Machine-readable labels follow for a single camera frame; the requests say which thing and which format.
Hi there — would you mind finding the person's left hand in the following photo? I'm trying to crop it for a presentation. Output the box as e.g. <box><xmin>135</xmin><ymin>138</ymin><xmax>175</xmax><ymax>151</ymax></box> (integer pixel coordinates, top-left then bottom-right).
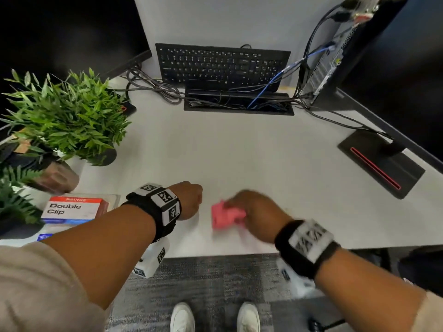
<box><xmin>168</xmin><ymin>181</ymin><xmax>204</xmax><ymax>221</ymax></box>

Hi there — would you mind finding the person's right hand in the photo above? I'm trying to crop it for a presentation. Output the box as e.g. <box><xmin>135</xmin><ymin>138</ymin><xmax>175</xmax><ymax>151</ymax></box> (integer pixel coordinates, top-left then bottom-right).
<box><xmin>223</xmin><ymin>190</ymin><xmax>295</xmax><ymax>244</ymax></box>

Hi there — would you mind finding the pink cloth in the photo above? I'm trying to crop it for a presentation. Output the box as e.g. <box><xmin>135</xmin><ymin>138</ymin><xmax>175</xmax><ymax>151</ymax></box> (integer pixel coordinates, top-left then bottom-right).
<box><xmin>211</xmin><ymin>200</ymin><xmax>247</xmax><ymax>231</ymax></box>

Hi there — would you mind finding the clear pen case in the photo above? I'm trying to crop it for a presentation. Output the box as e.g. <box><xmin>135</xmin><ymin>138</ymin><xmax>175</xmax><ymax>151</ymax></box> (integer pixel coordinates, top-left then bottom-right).
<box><xmin>48</xmin><ymin>193</ymin><xmax>121</xmax><ymax>239</ymax></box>

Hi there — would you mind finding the red white clip box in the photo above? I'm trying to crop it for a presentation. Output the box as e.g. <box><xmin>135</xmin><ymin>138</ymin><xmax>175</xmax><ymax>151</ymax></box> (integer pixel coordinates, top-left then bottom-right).
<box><xmin>40</xmin><ymin>196</ymin><xmax>110</xmax><ymax>225</ymax></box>

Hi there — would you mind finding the coffee cup with black lid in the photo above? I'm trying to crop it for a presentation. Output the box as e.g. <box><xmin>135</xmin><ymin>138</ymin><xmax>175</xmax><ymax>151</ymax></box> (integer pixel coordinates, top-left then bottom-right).
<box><xmin>0</xmin><ymin>129</ymin><xmax>80</xmax><ymax>196</ymax></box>

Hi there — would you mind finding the bushy small-leaf potted plant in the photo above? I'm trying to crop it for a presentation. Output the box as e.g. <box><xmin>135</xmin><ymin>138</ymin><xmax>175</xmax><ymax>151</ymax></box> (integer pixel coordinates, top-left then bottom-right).
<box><xmin>0</xmin><ymin>68</ymin><xmax>132</xmax><ymax>167</ymax></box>

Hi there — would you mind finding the fern potted plant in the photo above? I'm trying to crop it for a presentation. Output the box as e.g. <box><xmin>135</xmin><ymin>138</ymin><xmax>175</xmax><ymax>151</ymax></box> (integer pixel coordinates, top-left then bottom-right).
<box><xmin>0</xmin><ymin>166</ymin><xmax>46</xmax><ymax>239</ymax></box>

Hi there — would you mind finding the person's left forearm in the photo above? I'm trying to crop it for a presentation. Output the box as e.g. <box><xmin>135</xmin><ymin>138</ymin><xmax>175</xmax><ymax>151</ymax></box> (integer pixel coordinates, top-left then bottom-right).
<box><xmin>40</xmin><ymin>203</ymin><xmax>156</xmax><ymax>310</ymax></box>

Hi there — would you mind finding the person's right forearm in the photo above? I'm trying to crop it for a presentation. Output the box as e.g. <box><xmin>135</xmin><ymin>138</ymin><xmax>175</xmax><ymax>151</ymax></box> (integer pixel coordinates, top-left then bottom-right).
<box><xmin>315</xmin><ymin>249</ymin><xmax>426</xmax><ymax>332</ymax></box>

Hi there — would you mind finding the black left wrist band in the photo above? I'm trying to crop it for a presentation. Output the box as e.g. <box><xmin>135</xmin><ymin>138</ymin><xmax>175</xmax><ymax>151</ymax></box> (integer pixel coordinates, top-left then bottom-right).
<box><xmin>121</xmin><ymin>183</ymin><xmax>182</xmax><ymax>243</ymax></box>

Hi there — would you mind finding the black wrist band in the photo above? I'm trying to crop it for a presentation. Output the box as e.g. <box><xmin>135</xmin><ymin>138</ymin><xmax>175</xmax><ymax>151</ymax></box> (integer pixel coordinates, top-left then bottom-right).
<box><xmin>274</xmin><ymin>219</ymin><xmax>341</xmax><ymax>280</ymax></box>
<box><xmin>121</xmin><ymin>183</ymin><xmax>182</xmax><ymax>243</ymax></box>

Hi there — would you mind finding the black right wrist band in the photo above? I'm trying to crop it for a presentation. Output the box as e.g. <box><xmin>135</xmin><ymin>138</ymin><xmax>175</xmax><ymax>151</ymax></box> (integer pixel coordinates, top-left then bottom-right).
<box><xmin>274</xmin><ymin>219</ymin><xmax>341</xmax><ymax>280</ymax></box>

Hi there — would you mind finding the white table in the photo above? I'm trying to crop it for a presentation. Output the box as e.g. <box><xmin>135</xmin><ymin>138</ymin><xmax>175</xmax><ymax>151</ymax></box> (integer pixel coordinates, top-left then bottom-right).
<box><xmin>0</xmin><ymin>76</ymin><xmax>443</xmax><ymax>260</ymax></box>

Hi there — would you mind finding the black monitor stand base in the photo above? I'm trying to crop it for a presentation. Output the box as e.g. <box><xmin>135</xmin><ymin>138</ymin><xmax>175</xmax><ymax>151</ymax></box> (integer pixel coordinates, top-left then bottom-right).
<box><xmin>337</xmin><ymin>129</ymin><xmax>426</xmax><ymax>200</ymax></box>
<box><xmin>103</xmin><ymin>88</ymin><xmax>138</xmax><ymax>117</ymax></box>

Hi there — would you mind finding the white left shoe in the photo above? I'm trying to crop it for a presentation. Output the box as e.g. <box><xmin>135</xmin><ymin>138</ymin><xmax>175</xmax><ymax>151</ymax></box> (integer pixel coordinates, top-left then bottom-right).
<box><xmin>169</xmin><ymin>302</ymin><xmax>196</xmax><ymax>332</ymax></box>

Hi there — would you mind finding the black table leg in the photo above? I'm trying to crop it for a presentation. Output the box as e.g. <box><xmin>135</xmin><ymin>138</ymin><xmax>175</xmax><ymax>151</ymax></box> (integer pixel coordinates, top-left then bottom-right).
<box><xmin>379</xmin><ymin>249</ymin><xmax>394</xmax><ymax>273</ymax></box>

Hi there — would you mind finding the black keyboard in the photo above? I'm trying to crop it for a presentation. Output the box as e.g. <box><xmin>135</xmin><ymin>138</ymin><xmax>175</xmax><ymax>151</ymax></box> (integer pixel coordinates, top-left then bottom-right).
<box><xmin>155</xmin><ymin>43</ymin><xmax>291</xmax><ymax>92</ymax></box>

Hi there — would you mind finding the black desktop computer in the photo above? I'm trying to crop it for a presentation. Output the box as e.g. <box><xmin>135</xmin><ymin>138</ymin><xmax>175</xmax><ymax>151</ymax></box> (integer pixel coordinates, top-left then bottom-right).
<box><xmin>299</xmin><ymin>0</ymin><xmax>411</xmax><ymax>111</ymax></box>

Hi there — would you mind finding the black under-desk box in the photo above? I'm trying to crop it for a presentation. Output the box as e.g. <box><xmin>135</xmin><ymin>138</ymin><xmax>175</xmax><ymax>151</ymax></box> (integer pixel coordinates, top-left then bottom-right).
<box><xmin>398</xmin><ymin>245</ymin><xmax>443</xmax><ymax>294</ymax></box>

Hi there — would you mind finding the beige left sleeve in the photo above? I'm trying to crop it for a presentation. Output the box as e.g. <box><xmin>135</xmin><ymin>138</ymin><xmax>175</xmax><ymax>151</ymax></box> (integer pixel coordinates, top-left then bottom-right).
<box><xmin>0</xmin><ymin>242</ymin><xmax>108</xmax><ymax>332</ymax></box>

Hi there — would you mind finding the beige sleeve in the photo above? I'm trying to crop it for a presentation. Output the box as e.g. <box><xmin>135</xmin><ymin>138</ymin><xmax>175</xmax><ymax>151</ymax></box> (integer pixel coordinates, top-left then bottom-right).
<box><xmin>0</xmin><ymin>242</ymin><xmax>108</xmax><ymax>332</ymax></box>
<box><xmin>412</xmin><ymin>290</ymin><xmax>443</xmax><ymax>332</ymax></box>

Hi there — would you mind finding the grey desk partition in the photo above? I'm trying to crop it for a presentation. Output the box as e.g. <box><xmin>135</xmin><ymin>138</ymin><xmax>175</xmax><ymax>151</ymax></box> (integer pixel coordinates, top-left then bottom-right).
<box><xmin>133</xmin><ymin>0</ymin><xmax>347</xmax><ymax>89</ymax></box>

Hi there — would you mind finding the beige right sleeve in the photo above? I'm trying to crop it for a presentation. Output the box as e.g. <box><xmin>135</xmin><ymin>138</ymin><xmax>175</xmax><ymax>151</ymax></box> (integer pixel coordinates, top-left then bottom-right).
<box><xmin>412</xmin><ymin>290</ymin><xmax>443</xmax><ymax>332</ymax></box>

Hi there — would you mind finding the black monitor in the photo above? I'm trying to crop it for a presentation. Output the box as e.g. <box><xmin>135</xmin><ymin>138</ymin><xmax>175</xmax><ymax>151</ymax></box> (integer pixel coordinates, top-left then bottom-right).
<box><xmin>0</xmin><ymin>0</ymin><xmax>153</xmax><ymax>142</ymax></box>
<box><xmin>310</xmin><ymin>0</ymin><xmax>443</xmax><ymax>165</ymax></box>

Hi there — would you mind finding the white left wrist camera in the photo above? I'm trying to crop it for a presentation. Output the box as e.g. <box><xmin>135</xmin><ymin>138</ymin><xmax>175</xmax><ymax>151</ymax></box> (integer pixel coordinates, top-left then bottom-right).
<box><xmin>133</xmin><ymin>237</ymin><xmax>171</xmax><ymax>279</ymax></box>

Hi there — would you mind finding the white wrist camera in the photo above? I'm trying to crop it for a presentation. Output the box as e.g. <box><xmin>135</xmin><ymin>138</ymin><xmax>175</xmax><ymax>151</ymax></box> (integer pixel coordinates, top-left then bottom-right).
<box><xmin>276</xmin><ymin>257</ymin><xmax>317</xmax><ymax>298</ymax></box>
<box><xmin>133</xmin><ymin>237</ymin><xmax>171</xmax><ymax>279</ymax></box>

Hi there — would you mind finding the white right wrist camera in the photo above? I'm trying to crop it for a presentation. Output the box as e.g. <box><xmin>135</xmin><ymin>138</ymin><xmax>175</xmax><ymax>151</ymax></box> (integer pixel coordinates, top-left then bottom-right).
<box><xmin>276</xmin><ymin>257</ymin><xmax>317</xmax><ymax>298</ymax></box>

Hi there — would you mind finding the bundle of black cables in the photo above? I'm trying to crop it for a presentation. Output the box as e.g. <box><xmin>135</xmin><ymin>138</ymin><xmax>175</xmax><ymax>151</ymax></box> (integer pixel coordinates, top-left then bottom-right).
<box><xmin>117</xmin><ymin>67</ymin><xmax>186</xmax><ymax>105</ymax></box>

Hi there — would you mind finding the black desk cable tray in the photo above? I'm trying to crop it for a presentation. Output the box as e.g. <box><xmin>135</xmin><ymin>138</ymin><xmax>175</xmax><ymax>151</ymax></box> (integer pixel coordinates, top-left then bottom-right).
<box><xmin>183</xmin><ymin>89</ymin><xmax>295</xmax><ymax>116</ymax></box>

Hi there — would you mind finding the black floor cable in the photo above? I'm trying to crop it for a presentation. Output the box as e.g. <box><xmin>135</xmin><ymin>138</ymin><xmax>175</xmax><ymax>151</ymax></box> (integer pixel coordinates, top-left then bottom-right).
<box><xmin>308</xmin><ymin>318</ymin><xmax>347</xmax><ymax>332</ymax></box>

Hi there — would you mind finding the black monitor cable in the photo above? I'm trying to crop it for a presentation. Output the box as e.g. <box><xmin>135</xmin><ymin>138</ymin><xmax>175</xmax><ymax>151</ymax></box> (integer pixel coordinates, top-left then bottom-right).
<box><xmin>294</xmin><ymin>100</ymin><xmax>395</xmax><ymax>141</ymax></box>

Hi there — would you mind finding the blue cable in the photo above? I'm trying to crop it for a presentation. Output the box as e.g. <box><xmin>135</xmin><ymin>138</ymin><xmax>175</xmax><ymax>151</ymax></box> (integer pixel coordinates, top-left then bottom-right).
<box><xmin>246</xmin><ymin>44</ymin><xmax>336</xmax><ymax>109</ymax></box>

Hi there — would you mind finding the black computer cable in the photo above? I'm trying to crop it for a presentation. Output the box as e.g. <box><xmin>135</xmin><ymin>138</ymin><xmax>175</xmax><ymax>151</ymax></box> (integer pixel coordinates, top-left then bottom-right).
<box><xmin>304</xmin><ymin>12</ymin><xmax>350</xmax><ymax>97</ymax></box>
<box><xmin>303</xmin><ymin>0</ymin><xmax>360</xmax><ymax>97</ymax></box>

